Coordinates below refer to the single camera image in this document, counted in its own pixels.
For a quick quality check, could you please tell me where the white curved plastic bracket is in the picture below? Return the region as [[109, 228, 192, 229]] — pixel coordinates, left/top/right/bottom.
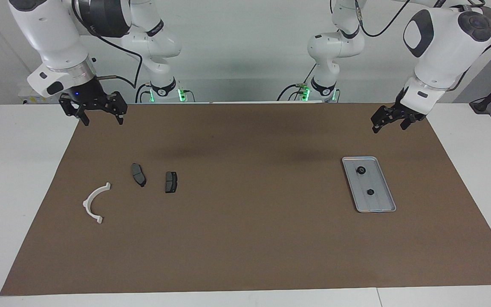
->
[[82, 182, 112, 224]]

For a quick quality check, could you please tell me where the elongated dark brake pad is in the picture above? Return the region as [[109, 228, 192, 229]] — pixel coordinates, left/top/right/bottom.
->
[[131, 163, 147, 188]]

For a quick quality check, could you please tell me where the black left base cable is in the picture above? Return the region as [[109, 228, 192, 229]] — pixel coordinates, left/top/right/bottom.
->
[[277, 64, 318, 101]]

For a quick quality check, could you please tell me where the silver metal tray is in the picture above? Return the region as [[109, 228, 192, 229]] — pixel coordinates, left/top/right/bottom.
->
[[342, 156, 397, 213]]

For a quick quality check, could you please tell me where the black base cable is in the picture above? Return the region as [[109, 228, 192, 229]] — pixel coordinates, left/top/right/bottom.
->
[[135, 83, 152, 104], [277, 64, 318, 101]]

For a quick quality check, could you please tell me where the brown table mat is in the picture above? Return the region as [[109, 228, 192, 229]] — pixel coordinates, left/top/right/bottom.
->
[[0, 102, 491, 296]]

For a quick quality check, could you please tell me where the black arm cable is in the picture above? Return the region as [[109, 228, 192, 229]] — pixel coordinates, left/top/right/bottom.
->
[[354, 0, 491, 91], [72, 0, 144, 89]]

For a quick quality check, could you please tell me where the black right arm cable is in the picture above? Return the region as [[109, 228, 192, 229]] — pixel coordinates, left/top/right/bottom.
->
[[72, 0, 144, 89]]

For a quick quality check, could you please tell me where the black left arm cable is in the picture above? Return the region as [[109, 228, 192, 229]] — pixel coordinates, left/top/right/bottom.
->
[[354, 0, 491, 91]]

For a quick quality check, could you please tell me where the black right base cable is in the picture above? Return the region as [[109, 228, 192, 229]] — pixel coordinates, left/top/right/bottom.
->
[[135, 83, 152, 104]]

